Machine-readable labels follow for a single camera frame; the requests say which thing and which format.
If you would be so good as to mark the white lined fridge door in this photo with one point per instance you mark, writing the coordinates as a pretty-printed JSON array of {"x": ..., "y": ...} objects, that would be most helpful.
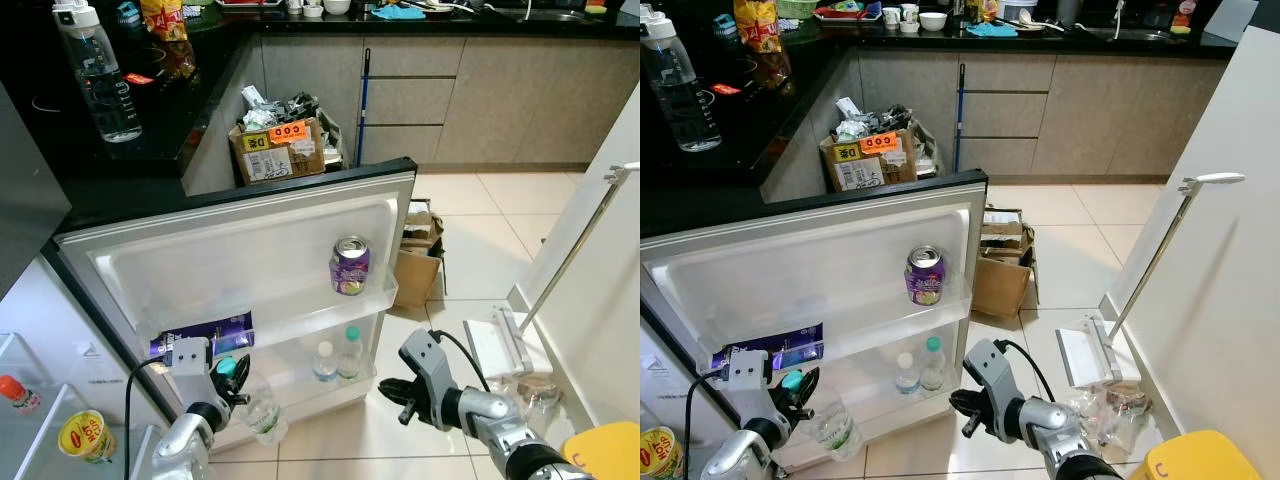
[
  {"x": 250, "y": 250},
  {"x": 800, "y": 270}
]

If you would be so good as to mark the white ceramic bowl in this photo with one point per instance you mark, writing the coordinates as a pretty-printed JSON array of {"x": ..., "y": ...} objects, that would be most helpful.
[
  {"x": 337, "y": 6},
  {"x": 933, "y": 21}
]

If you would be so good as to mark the red tray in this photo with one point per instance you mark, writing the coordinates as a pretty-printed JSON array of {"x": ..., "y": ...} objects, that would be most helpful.
[
  {"x": 845, "y": 15},
  {"x": 250, "y": 3}
]

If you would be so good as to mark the green plastic basket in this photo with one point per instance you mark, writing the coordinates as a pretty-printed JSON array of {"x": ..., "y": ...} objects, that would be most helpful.
[{"x": 797, "y": 8}]

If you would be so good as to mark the purple drink can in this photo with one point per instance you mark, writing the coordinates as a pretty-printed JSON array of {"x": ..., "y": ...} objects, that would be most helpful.
[
  {"x": 926, "y": 278},
  {"x": 350, "y": 268}
]

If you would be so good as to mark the crumpled paper trash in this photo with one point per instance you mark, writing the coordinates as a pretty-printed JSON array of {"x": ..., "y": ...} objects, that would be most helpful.
[
  {"x": 280, "y": 108},
  {"x": 865, "y": 120}
]

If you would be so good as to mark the small brown cardboard box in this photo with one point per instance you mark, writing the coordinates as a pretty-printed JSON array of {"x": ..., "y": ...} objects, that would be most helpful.
[
  {"x": 415, "y": 280},
  {"x": 1000, "y": 290}
]

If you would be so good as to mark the cardboard box with orange sticker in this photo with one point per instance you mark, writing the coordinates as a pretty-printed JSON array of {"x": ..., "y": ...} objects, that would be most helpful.
[
  {"x": 285, "y": 160},
  {"x": 870, "y": 170}
]

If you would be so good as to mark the yellow cup noodle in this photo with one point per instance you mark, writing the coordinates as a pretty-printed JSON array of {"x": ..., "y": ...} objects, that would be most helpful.
[
  {"x": 660, "y": 455},
  {"x": 85, "y": 438}
]

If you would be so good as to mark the orange-capped small bottle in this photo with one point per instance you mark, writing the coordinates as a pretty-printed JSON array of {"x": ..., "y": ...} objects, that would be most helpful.
[{"x": 18, "y": 393}]

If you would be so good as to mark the large clear white-lidded bottle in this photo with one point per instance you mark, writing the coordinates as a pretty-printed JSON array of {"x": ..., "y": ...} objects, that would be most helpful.
[
  {"x": 682, "y": 100},
  {"x": 100, "y": 90}
]

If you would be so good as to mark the yellow red snack bag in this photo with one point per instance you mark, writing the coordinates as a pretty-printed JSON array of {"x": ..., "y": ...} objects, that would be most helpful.
[
  {"x": 758, "y": 28},
  {"x": 165, "y": 20}
]

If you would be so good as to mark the white-capped small water bottle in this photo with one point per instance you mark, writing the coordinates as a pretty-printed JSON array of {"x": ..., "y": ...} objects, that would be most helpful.
[
  {"x": 907, "y": 375},
  {"x": 325, "y": 365}
]

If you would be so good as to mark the clear crumpled plastic bag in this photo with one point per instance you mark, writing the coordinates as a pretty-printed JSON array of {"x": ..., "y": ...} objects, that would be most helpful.
[
  {"x": 540, "y": 395},
  {"x": 1110, "y": 410}
]

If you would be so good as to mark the grey freezer door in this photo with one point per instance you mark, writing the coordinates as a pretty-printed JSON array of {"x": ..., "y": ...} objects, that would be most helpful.
[{"x": 30, "y": 200}]

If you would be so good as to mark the blue cloth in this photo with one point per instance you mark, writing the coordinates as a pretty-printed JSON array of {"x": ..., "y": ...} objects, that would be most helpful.
[
  {"x": 397, "y": 12},
  {"x": 990, "y": 30}
]

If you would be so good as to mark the yellow plastic container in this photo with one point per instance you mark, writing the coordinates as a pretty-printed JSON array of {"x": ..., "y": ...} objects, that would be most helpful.
[
  {"x": 1200, "y": 460},
  {"x": 605, "y": 455}
]

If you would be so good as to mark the grey kitchen cabinet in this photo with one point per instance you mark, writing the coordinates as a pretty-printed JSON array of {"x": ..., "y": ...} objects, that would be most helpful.
[
  {"x": 1100, "y": 120},
  {"x": 500, "y": 100}
]

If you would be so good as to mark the purple chocolate bar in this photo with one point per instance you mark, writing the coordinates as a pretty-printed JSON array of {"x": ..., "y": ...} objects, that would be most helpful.
[
  {"x": 215, "y": 332},
  {"x": 785, "y": 345}
]

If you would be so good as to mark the white fridge body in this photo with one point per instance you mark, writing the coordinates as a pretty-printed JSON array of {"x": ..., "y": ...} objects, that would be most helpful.
[
  {"x": 665, "y": 380},
  {"x": 60, "y": 340}
]

